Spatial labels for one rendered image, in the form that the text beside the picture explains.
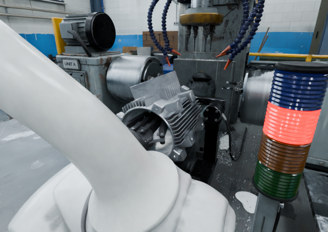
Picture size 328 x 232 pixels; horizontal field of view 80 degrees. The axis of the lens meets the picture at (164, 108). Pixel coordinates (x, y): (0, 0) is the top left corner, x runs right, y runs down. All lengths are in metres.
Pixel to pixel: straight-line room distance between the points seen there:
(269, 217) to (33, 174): 0.73
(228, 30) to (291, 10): 4.98
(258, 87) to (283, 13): 5.31
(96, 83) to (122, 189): 0.86
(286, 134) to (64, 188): 0.30
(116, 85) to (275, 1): 5.41
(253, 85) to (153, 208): 0.61
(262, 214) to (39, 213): 0.32
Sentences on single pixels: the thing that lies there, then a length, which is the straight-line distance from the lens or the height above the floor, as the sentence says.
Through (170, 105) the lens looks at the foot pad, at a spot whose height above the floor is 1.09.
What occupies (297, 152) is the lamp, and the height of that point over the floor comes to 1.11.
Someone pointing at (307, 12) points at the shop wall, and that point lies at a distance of 6.04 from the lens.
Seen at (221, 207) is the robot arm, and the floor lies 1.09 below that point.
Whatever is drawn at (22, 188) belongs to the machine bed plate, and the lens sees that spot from 0.81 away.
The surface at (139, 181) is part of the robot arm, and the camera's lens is 0.19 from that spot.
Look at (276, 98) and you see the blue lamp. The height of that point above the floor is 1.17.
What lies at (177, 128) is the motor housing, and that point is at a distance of 0.46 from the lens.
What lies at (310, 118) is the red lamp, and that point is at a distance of 0.30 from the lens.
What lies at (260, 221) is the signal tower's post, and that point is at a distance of 0.40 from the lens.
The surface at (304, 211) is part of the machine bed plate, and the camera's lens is 0.72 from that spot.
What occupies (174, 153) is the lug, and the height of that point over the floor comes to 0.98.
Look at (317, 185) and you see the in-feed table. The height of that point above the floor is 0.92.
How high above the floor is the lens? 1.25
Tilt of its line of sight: 20 degrees down
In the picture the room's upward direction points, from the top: straight up
